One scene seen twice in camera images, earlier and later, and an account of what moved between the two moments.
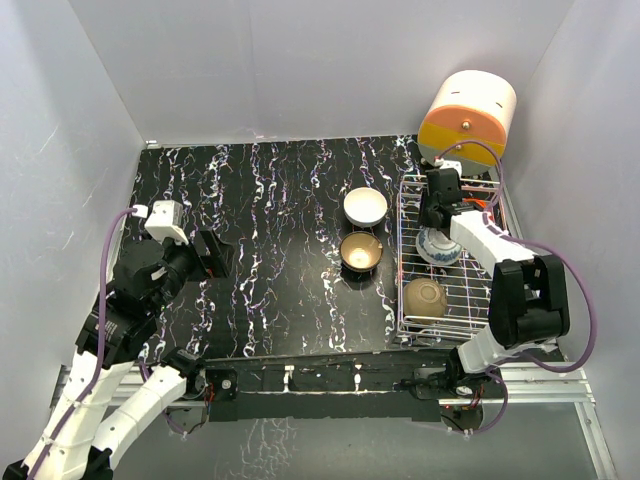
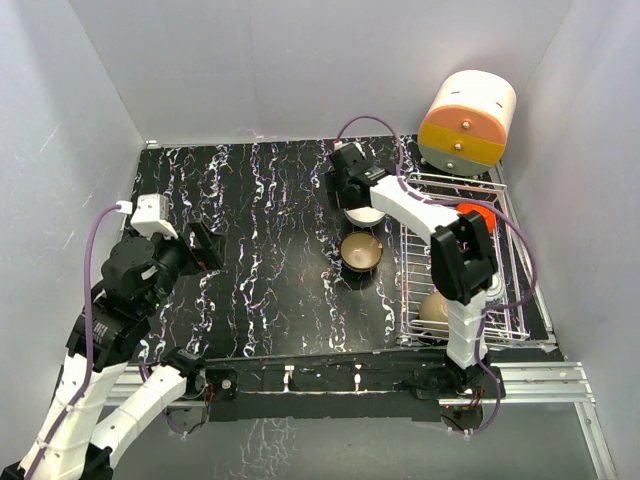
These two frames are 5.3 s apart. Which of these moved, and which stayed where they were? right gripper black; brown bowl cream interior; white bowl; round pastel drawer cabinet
Moved: right gripper black
Stayed: brown bowl cream interior; white bowl; round pastel drawer cabinet
